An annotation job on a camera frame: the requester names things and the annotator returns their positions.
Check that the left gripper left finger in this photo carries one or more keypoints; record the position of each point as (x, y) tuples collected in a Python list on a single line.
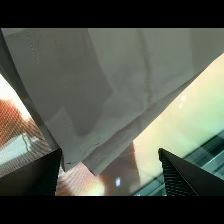
[(36, 178)]

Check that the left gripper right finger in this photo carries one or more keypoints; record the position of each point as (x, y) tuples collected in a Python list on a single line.
[(186, 176)]

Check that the white garment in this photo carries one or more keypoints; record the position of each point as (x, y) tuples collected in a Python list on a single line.
[(100, 90)]

